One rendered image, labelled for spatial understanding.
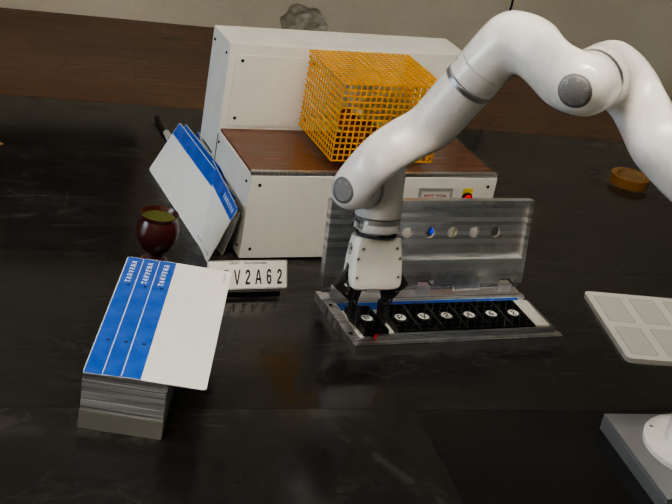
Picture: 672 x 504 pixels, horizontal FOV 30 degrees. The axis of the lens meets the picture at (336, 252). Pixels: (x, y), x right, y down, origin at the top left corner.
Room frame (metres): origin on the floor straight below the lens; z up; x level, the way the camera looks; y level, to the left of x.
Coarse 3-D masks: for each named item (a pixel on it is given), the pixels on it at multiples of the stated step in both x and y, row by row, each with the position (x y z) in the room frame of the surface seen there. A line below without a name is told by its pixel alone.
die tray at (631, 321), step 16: (592, 304) 2.34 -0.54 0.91; (608, 304) 2.35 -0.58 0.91; (624, 304) 2.37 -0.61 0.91; (640, 304) 2.38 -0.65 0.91; (656, 304) 2.40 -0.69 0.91; (608, 320) 2.28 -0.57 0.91; (624, 320) 2.29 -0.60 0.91; (640, 320) 2.31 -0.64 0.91; (656, 320) 2.32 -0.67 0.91; (624, 336) 2.22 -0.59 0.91; (640, 336) 2.24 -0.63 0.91; (656, 336) 2.25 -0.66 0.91; (624, 352) 2.16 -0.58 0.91; (640, 352) 2.17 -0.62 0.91; (656, 352) 2.18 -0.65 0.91
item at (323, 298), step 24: (408, 288) 2.21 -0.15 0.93; (432, 288) 2.23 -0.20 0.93; (480, 288) 2.29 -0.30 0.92; (504, 288) 2.30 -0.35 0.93; (336, 312) 2.07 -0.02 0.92; (456, 336) 2.07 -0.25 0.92; (480, 336) 2.08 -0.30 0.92; (504, 336) 2.10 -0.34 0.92; (528, 336) 2.12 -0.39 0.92; (552, 336) 2.14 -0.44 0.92
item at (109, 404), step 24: (120, 288) 1.87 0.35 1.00; (120, 312) 1.79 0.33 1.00; (96, 336) 1.70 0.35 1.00; (96, 360) 1.63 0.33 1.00; (96, 384) 1.59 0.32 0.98; (120, 384) 1.60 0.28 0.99; (144, 384) 1.60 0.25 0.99; (96, 408) 1.59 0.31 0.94; (120, 408) 1.60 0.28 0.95; (144, 408) 1.60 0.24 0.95; (168, 408) 1.66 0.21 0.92; (120, 432) 1.59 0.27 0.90; (144, 432) 1.60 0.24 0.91
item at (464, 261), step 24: (336, 216) 2.15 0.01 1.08; (408, 216) 2.23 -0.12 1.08; (432, 216) 2.25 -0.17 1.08; (456, 216) 2.27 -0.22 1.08; (480, 216) 2.29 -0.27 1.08; (504, 216) 2.32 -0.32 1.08; (528, 216) 2.33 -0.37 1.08; (336, 240) 2.14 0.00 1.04; (408, 240) 2.22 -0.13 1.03; (432, 240) 2.24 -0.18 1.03; (456, 240) 2.27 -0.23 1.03; (480, 240) 2.29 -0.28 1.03; (504, 240) 2.31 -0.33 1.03; (336, 264) 2.14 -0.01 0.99; (408, 264) 2.21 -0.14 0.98; (432, 264) 2.23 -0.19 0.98; (456, 264) 2.25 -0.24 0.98; (480, 264) 2.27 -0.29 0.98; (504, 264) 2.30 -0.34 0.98; (456, 288) 2.25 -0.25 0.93
